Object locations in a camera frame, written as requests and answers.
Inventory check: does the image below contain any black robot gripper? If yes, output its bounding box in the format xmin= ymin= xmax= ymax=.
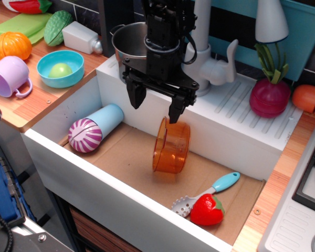
xmin=123 ymin=14 xmax=199 ymax=124

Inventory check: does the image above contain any transparent orange toy pot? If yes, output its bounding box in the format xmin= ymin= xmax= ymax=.
xmin=152 ymin=117 xmax=191 ymax=174

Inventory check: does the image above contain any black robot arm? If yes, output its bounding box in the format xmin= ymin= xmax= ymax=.
xmin=122 ymin=1 xmax=199 ymax=124

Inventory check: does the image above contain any stainless steel pot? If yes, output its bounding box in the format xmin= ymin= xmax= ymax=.
xmin=110 ymin=22 xmax=148 ymax=83

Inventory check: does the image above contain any brown cardboard sink liner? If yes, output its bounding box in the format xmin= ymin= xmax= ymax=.
xmin=64 ymin=123 xmax=266 ymax=245

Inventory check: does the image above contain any white toy sink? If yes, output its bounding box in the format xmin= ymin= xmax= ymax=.
xmin=23 ymin=57 xmax=302 ymax=251

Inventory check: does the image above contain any light blue plastic cup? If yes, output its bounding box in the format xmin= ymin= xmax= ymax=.
xmin=86 ymin=103 xmax=124 ymax=140

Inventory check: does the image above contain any grey toy faucet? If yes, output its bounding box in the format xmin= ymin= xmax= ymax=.
xmin=182 ymin=1 xmax=239 ymax=97

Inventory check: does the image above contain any purple striped toy onion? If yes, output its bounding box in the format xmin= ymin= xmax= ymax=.
xmin=68 ymin=118 xmax=102 ymax=153

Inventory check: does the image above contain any teal plastic bowl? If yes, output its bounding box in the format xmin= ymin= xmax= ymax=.
xmin=37 ymin=50 xmax=85 ymax=88

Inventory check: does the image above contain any white salt shaker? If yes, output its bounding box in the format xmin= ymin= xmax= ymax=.
xmin=62 ymin=21 xmax=103 ymax=54

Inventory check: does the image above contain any green toy ball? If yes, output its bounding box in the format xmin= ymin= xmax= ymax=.
xmin=48 ymin=63 xmax=72 ymax=78

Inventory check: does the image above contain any teal backsplash panel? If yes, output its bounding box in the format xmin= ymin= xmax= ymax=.
xmin=209 ymin=1 xmax=315 ymax=81

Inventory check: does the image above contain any magenta toy beet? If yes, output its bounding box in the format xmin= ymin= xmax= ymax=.
xmin=249 ymin=43 xmax=291 ymax=118

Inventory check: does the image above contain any green toy bitter gourd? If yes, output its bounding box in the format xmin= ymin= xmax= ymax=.
xmin=44 ymin=10 xmax=74 ymax=46

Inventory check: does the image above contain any red toy strawberry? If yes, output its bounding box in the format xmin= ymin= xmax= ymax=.
xmin=190 ymin=194 xmax=225 ymax=226

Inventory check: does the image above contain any white cone lamp shade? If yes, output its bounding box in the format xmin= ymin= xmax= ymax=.
xmin=255 ymin=0 xmax=289 ymax=44

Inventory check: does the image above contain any green cutting board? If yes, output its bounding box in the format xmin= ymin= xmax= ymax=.
xmin=0 ymin=13 xmax=52 ymax=45

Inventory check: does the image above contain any orange toy carrot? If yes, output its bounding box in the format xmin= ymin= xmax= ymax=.
xmin=292 ymin=85 xmax=315 ymax=114

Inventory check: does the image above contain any lilac plastic mug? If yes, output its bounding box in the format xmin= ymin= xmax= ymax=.
xmin=0 ymin=56 xmax=33 ymax=98

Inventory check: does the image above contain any orange toy pumpkin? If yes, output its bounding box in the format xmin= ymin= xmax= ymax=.
xmin=0 ymin=31 xmax=32 ymax=60

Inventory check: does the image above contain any red toy pepper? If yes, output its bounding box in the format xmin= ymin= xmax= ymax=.
xmin=3 ymin=0 xmax=52 ymax=14

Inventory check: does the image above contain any blue box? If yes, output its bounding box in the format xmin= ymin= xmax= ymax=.
xmin=0 ymin=157 xmax=37 ymax=227

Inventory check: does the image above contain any toy stove top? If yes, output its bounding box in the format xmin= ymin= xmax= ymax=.
xmin=257 ymin=129 xmax=315 ymax=251

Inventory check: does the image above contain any blue handled slotted spoon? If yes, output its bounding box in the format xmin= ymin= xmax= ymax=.
xmin=171 ymin=172 xmax=240 ymax=218

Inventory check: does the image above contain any black cable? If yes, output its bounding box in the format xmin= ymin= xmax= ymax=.
xmin=0 ymin=212 xmax=14 ymax=252

